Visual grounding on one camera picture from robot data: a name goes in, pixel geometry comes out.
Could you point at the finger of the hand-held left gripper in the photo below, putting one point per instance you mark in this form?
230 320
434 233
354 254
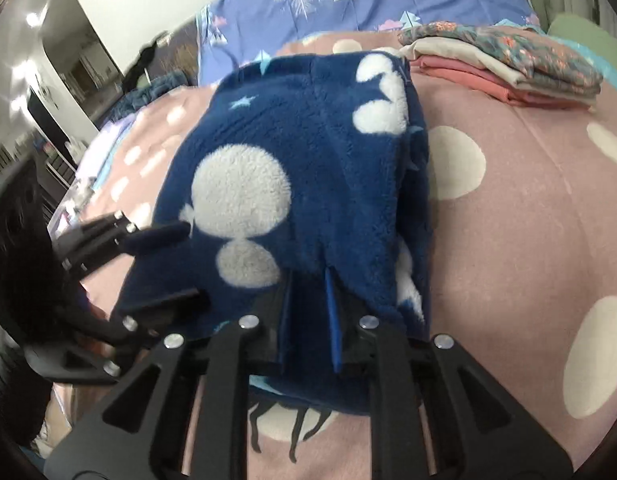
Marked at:
163 301
158 236

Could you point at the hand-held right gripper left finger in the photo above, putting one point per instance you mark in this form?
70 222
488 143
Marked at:
286 330

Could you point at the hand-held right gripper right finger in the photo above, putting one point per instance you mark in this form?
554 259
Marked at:
333 330

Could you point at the blue fleece garment white spots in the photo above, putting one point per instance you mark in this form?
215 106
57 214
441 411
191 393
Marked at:
328 160

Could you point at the stack of folded clothes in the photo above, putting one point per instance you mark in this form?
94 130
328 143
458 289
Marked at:
538 55

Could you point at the lavender cloth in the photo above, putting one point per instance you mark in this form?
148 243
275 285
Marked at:
106 145

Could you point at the dark teal knitted blanket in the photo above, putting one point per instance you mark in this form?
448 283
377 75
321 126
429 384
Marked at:
153 90

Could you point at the dark patterned pillow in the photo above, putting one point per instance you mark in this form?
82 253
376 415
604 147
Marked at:
181 55

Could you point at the pink polka dot blanket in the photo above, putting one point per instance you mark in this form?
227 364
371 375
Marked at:
513 260

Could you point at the coral pink folded garment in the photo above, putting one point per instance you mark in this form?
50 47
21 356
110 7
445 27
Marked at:
463 77

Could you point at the beige folded garment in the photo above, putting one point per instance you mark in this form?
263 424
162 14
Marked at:
453 52

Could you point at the green pillow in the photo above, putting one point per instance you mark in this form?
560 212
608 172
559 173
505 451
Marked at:
588 35

